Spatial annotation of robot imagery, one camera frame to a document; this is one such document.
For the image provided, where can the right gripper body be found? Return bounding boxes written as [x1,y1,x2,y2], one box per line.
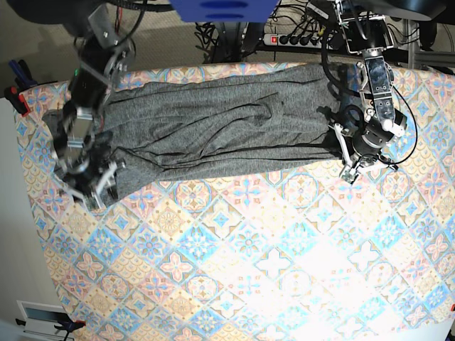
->
[53,157,126,210]

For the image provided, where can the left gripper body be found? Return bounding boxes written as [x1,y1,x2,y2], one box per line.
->
[329,122,398,183]

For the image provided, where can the grey t-shirt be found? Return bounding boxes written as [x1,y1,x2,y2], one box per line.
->
[42,63,356,209]

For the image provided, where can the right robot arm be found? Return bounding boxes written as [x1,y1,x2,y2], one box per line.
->
[8,1,135,210]

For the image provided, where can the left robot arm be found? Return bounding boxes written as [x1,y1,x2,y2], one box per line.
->
[321,1,447,184]

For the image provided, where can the white power strip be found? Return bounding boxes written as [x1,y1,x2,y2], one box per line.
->
[262,33,321,49]

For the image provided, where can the red black clamp upper left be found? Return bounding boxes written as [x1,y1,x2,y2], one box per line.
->
[4,86,30,117]

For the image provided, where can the patterned tablecloth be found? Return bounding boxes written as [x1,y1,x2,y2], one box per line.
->
[15,68,454,340]

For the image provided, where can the black orange clamp lower left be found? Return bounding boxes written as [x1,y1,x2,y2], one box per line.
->
[16,319,86,340]

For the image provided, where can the white floor vent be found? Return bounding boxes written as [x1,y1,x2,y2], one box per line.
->
[17,300,70,340]

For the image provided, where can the blue black clamp handles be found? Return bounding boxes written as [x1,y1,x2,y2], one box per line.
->
[8,59,38,90]

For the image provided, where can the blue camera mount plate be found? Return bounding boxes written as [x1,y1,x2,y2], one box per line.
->
[169,0,279,23]

